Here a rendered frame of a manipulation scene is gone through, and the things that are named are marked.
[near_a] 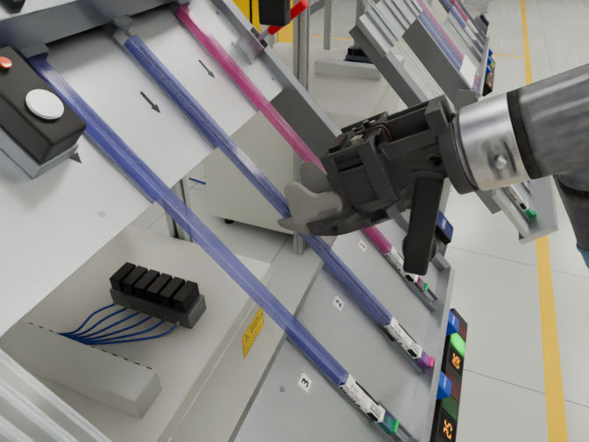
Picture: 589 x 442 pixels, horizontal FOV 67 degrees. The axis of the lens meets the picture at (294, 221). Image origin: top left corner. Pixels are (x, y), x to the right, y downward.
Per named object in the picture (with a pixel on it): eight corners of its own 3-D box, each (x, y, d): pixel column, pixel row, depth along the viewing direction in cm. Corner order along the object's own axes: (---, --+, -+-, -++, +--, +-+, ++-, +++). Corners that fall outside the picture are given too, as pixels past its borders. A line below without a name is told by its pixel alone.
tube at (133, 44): (424, 360, 57) (431, 359, 56) (422, 369, 56) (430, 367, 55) (131, 41, 46) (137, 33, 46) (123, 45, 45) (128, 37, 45)
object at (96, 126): (388, 423, 48) (399, 421, 48) (385, 434, 47) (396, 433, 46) (20, 46, 37) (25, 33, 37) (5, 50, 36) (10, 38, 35)
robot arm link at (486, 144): (531, 154, 41) (534, 201, 35) (479, 168, 43) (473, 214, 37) (507, 79, 38) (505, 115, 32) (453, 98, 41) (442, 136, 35)
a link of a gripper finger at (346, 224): (314, 205, 48) (387, 181, 44) (321, 218, 49) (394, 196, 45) (300, 230, 45) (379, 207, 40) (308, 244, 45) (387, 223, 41)
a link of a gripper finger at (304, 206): (259, 188, 49) (331, 160, 44) (285, 230, 51) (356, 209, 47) (247, 202, 47) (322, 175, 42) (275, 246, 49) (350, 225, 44)
